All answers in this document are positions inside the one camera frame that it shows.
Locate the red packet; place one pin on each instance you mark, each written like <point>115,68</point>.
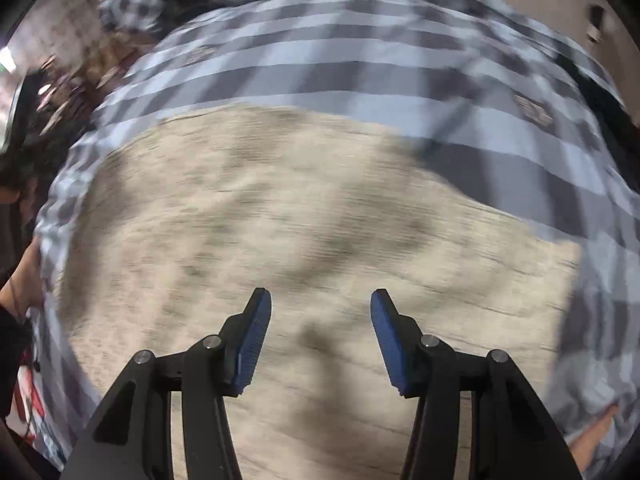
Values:
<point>30,402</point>

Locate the person's left forearm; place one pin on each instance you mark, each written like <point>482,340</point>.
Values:
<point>25,280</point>

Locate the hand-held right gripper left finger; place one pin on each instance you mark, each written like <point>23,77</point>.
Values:
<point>250,345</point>

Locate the blue checked blanket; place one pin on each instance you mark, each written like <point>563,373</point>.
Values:
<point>350,35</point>

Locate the white and black wall device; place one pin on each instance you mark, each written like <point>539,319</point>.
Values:
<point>595,20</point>

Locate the cream plaid button shirt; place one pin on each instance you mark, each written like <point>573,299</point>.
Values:
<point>300,210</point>

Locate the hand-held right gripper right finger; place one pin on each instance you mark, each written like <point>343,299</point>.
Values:
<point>392,345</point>

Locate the black garment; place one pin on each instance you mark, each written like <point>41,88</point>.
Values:
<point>605,102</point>

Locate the dark wooden desk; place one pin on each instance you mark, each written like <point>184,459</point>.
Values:
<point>60,90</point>

